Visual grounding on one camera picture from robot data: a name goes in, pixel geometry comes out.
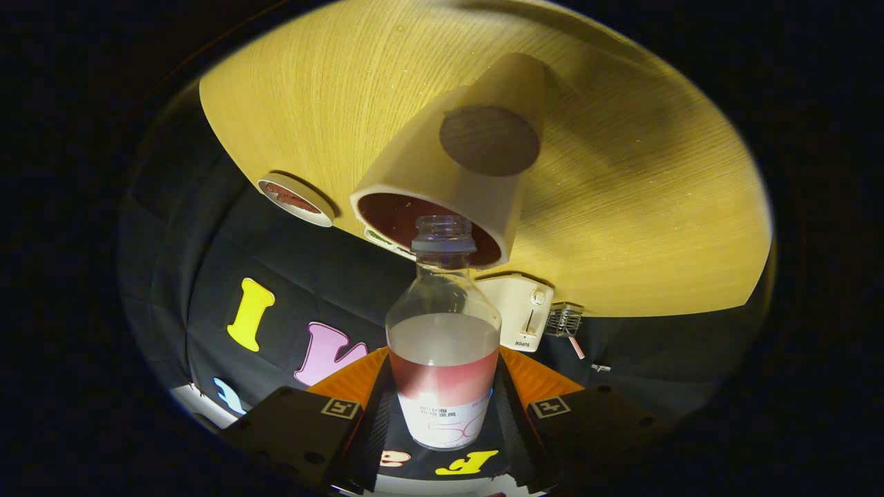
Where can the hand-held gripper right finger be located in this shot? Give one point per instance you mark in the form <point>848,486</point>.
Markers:
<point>514,435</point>

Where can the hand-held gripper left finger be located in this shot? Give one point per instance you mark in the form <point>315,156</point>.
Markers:
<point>376,428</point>

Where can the clear juice bottle pink label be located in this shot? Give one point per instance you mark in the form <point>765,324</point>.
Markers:
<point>442,345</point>

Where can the pink straw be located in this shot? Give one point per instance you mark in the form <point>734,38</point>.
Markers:
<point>577,348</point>

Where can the white toaster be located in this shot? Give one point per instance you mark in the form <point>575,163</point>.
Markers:
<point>511,310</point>

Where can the black backdrop cloth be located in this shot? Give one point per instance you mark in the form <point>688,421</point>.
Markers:
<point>311,276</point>

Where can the white divided condiment dish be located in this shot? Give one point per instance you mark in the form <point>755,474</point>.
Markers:
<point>378,241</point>

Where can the white round plate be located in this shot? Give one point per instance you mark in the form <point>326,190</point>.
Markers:
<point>314,215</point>

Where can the red meat piece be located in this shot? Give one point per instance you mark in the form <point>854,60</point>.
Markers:
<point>280,192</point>
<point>305,204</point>

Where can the wooden table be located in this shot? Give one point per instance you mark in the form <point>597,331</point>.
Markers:
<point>656,207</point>

